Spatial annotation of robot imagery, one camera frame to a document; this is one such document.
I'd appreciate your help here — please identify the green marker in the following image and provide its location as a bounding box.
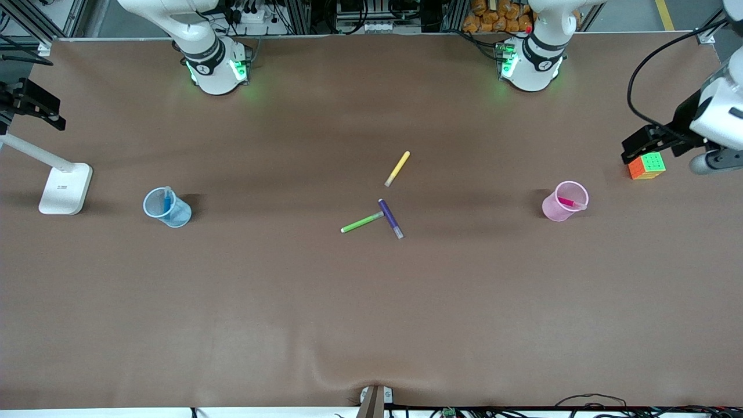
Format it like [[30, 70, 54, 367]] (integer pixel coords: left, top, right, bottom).
[[340, 211, 385, 234]]

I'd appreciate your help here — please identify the colourful puzzle cube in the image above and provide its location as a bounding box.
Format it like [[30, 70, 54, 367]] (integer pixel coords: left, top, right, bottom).
[[627, 152, 666, 181]]

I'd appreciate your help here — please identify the white desk lamp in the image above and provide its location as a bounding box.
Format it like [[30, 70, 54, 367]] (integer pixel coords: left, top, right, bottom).
[[0, 132, 93, 216]]

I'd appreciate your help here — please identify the bag of orange items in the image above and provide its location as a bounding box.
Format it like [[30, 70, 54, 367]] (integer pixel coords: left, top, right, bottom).
[[463, 0, 535, 34]]

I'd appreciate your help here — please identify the grey metal table clamp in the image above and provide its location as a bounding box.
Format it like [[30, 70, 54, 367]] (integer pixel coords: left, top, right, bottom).
[[355, 385, 394, 418]]

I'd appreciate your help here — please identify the yellow marker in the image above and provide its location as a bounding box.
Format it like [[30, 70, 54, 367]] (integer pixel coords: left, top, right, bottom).
[[384, 151, 411, 188]]

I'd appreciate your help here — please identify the purple marker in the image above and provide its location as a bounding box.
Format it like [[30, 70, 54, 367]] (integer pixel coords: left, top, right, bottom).
[[378, 199, 404, 240]]

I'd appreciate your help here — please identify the pink mesh cup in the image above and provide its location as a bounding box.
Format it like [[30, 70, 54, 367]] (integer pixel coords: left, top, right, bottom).
[[542, 181, 590, 222]]

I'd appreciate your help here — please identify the aluminium frame strut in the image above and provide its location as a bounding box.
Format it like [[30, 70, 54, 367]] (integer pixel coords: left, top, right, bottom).
[[0, 0, 88, 56], [694, 0, 743, 45]]

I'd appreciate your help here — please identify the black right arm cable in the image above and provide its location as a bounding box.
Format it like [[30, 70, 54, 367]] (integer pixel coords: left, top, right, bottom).
[[0, 35, 54, 66]]

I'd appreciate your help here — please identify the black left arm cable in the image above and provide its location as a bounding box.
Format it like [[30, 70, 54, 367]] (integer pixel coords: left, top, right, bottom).
[[627, 20, 729, 128]]

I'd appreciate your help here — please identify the black cable bundle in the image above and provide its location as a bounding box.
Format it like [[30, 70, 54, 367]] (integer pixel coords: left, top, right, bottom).
[[395, 393, 743, 418]]

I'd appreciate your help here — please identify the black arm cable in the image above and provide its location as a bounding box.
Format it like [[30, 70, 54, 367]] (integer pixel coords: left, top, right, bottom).
[[0, 35, 54, 66], [627, 20, 729, 128]]

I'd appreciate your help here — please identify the brown table cover sheet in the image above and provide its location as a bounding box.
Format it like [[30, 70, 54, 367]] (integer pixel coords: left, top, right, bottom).
[[0, 32, 743, 410]]

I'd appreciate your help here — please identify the blue mesh cup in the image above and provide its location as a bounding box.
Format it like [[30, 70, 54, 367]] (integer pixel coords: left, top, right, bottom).
[[143, 187, 193, 228]]

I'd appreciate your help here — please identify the white power strip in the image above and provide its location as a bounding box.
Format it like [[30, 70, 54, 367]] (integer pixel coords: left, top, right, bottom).
[[229, 6, 269, 25]]

